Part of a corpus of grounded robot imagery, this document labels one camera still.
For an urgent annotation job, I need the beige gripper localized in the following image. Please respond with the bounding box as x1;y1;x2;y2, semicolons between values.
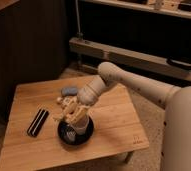
53;97;89;127

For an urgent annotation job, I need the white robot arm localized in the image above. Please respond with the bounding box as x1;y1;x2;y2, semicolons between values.
58;62;191;171

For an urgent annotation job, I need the white ceramic cup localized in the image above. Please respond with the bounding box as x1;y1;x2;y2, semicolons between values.
71;115;89;135

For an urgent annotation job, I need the black saucer plate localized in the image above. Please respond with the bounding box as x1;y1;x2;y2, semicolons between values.
57;119;94;145

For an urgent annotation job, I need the black striped case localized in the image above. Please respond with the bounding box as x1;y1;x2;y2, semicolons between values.
27;109;49;137

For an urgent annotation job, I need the wooden low table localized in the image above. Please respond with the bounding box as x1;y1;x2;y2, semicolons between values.
0;76;149;171

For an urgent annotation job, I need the grey long bench rail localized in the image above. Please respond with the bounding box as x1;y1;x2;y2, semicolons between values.
69;37;191;82

